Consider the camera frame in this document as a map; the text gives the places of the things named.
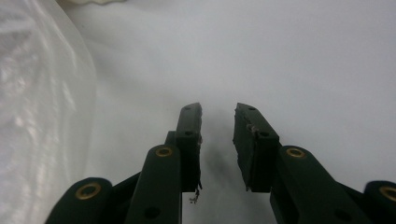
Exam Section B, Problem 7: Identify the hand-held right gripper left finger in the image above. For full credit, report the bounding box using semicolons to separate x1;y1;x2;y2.
124;102;203;224

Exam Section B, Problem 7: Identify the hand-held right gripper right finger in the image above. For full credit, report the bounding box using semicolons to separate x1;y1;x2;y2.
233;102;372;224

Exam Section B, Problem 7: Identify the clear plastic bag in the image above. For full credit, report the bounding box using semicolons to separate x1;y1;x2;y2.
0;0;98;224

